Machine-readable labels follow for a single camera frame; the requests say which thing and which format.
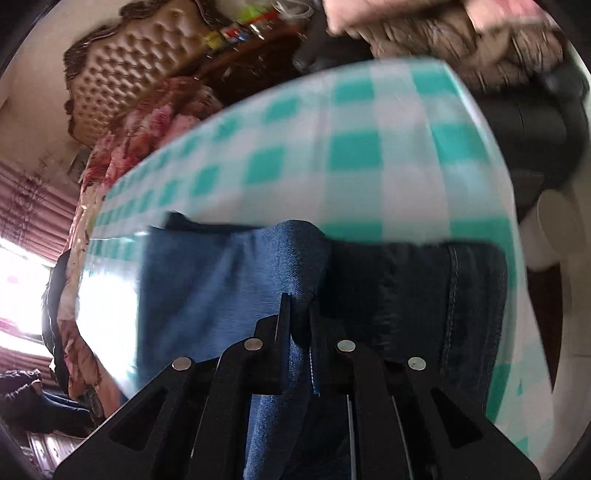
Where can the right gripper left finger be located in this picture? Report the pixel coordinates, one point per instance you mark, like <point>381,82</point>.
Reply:
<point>191,420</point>

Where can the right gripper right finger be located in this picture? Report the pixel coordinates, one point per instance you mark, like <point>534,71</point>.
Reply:
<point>404,420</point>

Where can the blue denim jeans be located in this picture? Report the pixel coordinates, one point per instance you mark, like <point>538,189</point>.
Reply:
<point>203,287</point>

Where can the white plastic bucket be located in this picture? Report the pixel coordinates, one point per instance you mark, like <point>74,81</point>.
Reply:
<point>549,232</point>

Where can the pink window curtain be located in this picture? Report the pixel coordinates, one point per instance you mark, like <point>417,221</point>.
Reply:
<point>35,216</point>

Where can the teal white checkered cloth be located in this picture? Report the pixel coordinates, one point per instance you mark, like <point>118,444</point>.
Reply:
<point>394,150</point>

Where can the black leather sofa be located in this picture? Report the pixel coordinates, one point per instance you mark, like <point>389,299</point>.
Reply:
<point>541,126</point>

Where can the wooden nightstand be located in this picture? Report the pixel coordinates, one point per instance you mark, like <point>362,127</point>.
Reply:
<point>247,68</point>

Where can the tufted leather headboard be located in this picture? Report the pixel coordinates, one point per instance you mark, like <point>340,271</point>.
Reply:
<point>113,67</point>

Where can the brown plaid blanket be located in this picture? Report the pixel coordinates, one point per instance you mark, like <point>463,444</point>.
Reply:
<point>491,60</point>

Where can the large pink pillow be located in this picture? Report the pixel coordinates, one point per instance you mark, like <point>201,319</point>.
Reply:
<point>344,14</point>

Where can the small pink pillow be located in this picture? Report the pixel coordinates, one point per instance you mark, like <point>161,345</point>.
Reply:
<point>492,14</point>

